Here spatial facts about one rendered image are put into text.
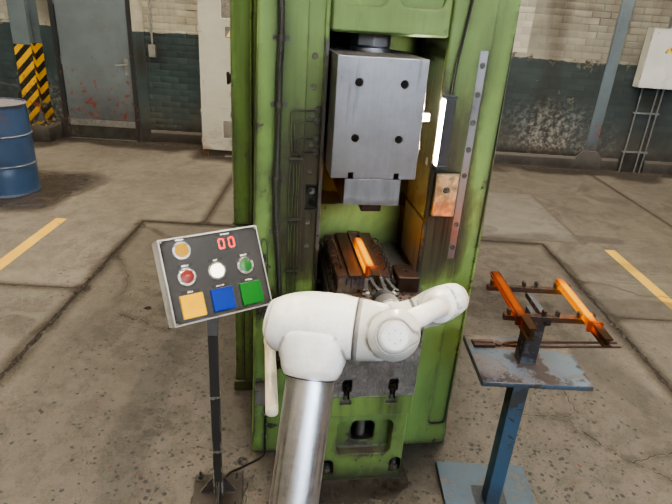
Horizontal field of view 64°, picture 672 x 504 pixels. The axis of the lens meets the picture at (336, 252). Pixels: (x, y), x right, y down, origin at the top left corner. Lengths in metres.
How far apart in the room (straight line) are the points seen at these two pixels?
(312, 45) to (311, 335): 1.12
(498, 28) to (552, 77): 6.26
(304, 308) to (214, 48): 6.31
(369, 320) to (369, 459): 1.49
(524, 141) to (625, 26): 1.89
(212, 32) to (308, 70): 5.36
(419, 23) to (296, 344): 1.25
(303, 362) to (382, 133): 0.99
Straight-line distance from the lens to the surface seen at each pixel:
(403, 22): 1.96
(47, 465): 2.82
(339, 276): 2.02
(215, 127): 7.39
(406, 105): 1.85
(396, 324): 1.04
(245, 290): 1.82
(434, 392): 2.61
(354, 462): 2.51
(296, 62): 1.92
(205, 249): 1.80
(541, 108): 8.34
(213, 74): 7.29
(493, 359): 2.12
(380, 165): 1.87
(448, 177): 2.09
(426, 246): 2.19
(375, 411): 2.32
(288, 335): 1.09
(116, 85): 8.37
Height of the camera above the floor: 1.89
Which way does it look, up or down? 24 degrees down
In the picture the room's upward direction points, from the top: 4 degrees clockwise
